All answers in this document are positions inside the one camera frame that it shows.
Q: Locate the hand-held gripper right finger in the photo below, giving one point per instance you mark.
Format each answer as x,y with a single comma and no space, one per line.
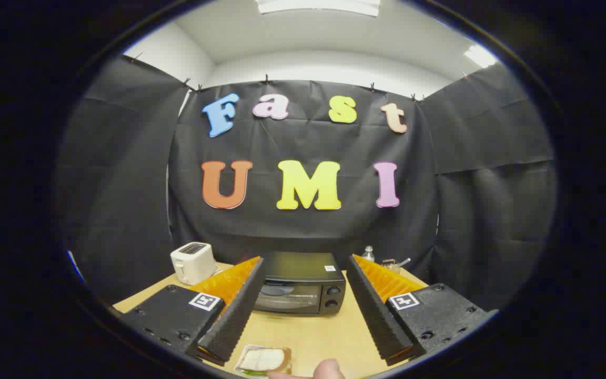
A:
374,310

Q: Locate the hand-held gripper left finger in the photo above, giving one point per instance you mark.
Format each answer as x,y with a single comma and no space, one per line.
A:
240,310

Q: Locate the white bread sandwich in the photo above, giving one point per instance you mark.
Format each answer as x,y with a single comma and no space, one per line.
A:
262,360

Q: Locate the black toaster oven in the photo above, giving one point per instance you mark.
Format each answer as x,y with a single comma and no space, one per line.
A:
303,273

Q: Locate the white pop-up toaster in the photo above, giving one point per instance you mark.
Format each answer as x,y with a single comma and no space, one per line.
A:
192,260

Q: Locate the green label drink bottle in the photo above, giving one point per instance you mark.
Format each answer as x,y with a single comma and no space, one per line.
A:
368,255

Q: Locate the metal spoon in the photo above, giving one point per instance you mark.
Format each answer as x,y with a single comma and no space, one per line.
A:
405,261

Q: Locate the white rectangular plate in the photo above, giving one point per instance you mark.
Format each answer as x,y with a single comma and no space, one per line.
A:
288,353

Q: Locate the small ceiling light panel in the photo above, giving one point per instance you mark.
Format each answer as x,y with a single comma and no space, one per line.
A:
479,55

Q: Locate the long ceiling light panel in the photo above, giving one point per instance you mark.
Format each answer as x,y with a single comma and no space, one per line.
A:
319,6

